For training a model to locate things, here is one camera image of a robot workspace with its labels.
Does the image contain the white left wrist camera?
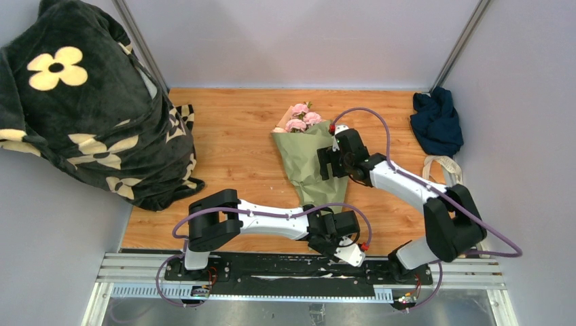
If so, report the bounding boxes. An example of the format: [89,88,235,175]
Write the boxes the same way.
[334,236,365,267]

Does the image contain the pink fake flower bunch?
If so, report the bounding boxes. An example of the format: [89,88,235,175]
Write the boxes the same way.
[271,101,324,133]

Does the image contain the green and peach wrapping paper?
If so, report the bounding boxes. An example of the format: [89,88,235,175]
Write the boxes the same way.
[271,120,348,206]

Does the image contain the cream tote bag strap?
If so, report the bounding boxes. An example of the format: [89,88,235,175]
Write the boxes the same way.
[422,156,465,187]

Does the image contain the aluminium frame post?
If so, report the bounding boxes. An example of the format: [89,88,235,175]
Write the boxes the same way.
[111,0,170,93]
[429,0,492,92]

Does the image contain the navy blue cloth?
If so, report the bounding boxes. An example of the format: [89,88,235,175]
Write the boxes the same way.
[410,86,464,158]

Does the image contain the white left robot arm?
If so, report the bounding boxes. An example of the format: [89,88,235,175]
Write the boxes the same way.
[181,189,365,280]

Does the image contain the right aluminium frame post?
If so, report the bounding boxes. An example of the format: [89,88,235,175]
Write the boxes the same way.
[429,0,492,92]

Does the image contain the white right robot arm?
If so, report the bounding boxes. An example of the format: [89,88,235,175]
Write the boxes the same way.
[317,125,487,284]

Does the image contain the dark floral fleece blanket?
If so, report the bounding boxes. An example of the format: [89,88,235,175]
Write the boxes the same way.
[1,1,205,211]

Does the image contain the left aluminium frame post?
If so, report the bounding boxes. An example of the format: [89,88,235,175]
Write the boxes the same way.
[111,0,170,93]

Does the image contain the black and aluminium base rail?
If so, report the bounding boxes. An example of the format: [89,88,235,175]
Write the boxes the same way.
[82,249,518,325]

